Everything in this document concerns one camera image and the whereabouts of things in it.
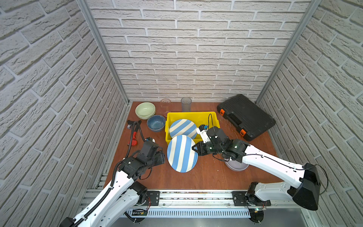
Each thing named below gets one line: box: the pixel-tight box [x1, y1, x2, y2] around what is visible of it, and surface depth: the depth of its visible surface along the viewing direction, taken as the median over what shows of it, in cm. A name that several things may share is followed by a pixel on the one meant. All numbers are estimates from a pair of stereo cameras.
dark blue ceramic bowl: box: [146, 114, 166, 132], surface depth 105 cm
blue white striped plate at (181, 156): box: [166, 134, 199, 174], surface depth 76 cm
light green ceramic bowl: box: [135, 102, 156, 120], surface depth 111 cm
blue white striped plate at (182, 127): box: [169, 118, 198, 140], surface depth 102 cm
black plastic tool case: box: [216, 94, 277, 142], surface depth 105 cm
